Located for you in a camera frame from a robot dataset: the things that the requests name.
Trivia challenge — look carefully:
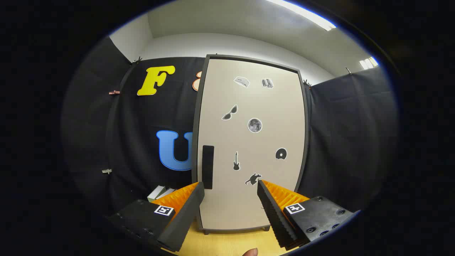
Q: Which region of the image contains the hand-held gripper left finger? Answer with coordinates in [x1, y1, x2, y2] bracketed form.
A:
[107, 182, 205, 252]

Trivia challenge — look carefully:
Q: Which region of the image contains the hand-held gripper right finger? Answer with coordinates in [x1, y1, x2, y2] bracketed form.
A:
[257, 179, 359, 249]

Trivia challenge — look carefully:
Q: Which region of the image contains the green and white book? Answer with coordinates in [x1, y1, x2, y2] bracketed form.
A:
[147, 185, 166, 202]

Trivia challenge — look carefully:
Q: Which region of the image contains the grey cabinet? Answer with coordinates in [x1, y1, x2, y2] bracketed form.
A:
[191, 54, 310, 235]

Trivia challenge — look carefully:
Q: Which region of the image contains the black backdrop cloth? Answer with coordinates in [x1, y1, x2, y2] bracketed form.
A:
[60, 36, 398, 228]

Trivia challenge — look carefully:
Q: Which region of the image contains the long ceiling light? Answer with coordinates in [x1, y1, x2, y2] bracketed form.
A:
[265, 0, 337, 32]

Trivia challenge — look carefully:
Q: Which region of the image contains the black door handle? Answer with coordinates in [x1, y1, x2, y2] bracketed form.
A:
[202, 145, 215, 190]

